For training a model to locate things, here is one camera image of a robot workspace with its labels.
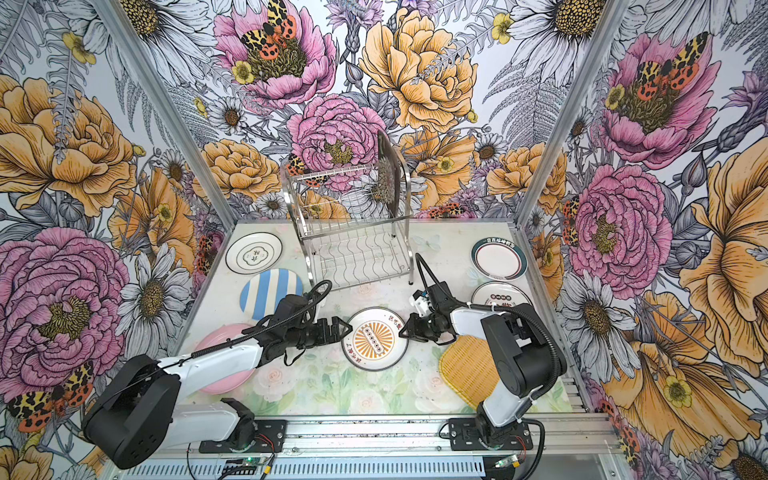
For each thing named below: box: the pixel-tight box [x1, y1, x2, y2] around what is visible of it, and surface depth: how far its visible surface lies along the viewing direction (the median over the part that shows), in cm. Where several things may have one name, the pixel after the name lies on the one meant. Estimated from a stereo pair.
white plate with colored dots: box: [471, 281, 534, 305], surface depth 101 cm
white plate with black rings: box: [225, 231, 284, 275], surface depth 114 cm
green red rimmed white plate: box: [470, 237, 529, 281], surface depth 111 cm
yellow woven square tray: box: [439, 335, 499, 410], surface depth 85 cm
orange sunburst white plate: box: [341, 306, 409, 372], surface depth 91 cm
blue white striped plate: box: [239, 268, 304, 322], surface depth 104 cm
